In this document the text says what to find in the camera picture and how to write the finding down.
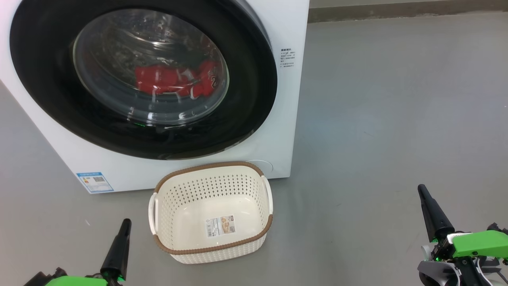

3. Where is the white front-load washing machine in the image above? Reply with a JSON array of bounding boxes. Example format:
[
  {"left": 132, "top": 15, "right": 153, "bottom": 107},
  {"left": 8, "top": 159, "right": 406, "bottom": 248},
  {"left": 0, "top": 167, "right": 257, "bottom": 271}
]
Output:
[{"left": 0, "top": 0, "right": 310, "bottom": 194}]

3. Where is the stainless steel washing machine drum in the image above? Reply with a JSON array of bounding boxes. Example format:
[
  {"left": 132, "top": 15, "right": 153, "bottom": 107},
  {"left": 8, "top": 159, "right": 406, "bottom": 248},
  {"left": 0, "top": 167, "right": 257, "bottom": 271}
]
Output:
[{"left": 73, "top": 9, "right": 230, "bottom": 126}]

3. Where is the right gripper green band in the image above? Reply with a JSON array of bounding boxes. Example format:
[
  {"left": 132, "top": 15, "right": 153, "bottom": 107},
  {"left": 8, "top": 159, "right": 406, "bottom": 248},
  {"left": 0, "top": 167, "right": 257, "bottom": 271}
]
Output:
[{"left": 418, "top": 184, "right": 508, "bottom": 286}]

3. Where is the round white filter cap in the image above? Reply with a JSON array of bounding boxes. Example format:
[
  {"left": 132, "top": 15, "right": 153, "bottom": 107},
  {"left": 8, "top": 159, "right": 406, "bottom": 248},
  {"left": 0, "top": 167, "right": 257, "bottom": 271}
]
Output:
[{"left": 245, "top": 160, "right": 274, "bottom": 174}]

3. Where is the printed product label sticker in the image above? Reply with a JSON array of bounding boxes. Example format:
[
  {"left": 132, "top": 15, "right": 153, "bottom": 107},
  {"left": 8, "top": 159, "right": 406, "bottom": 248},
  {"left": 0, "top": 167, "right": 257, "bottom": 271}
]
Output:
[{"left": 205, "top": 215, "right": 236, "bottom": 238}]

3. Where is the red white basketball jersey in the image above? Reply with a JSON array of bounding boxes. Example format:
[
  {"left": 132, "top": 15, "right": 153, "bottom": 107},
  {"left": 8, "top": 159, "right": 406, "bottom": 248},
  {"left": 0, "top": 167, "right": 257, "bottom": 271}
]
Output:
[{"left": 135, "top": 60, "right": 218, "bottom": 99}]

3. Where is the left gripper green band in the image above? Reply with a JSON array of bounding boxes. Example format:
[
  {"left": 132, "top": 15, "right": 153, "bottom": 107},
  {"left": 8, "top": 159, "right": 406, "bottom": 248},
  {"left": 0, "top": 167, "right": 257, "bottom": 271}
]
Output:
[{"left": 23, "top": 218, "right": 132, "bottom": 286}]

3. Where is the cream perforated laundry basket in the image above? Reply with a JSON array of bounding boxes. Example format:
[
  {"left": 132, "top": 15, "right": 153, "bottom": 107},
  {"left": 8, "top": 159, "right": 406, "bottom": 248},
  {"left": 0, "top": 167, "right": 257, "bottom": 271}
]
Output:
[{"left": 148, "top": 161, "right": 274, "bottom": 265}]

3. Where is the blue energy label sticker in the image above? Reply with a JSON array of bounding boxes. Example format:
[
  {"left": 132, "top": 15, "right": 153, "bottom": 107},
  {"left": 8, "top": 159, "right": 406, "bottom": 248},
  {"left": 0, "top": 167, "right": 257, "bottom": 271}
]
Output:
[{"left": 76, "top": 172, "right": 114, "bottom": 193}]

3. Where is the round black glass washer door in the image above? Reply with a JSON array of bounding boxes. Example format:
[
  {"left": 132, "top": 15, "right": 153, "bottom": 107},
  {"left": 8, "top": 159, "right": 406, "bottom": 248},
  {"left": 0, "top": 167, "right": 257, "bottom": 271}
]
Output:
[{"left": 10, "top": 0, "right": 278, "bottom": 160}]

